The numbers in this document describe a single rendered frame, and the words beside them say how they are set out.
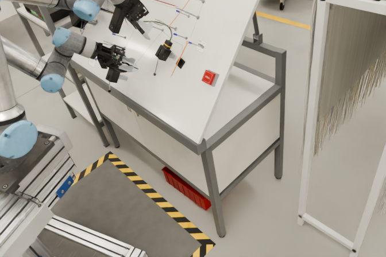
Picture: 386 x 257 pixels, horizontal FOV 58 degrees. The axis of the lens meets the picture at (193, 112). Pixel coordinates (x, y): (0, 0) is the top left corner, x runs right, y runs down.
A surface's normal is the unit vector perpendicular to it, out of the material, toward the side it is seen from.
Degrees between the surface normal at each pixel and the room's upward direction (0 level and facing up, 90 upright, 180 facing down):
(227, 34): 49
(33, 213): 0
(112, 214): 0
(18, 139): 97
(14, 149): 97
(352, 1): 90
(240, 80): 0
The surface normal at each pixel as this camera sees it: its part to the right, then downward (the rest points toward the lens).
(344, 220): -0.15, -0.73
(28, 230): 0.90, 0.18
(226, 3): -0.64, -0.07
